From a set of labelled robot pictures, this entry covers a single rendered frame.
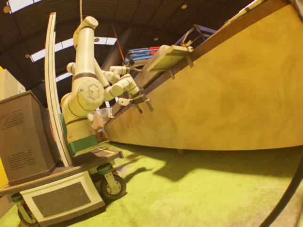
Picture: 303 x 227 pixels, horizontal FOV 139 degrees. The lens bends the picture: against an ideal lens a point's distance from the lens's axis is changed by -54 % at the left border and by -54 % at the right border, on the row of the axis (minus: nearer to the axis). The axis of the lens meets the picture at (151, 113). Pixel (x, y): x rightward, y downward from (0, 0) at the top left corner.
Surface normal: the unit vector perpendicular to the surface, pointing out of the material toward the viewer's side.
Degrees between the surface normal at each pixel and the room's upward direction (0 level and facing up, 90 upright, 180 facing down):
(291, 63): 90
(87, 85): 93
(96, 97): 103
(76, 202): 90
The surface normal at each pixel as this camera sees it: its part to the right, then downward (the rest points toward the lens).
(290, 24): -0.83, 0.27
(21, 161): 0.54, -0.22
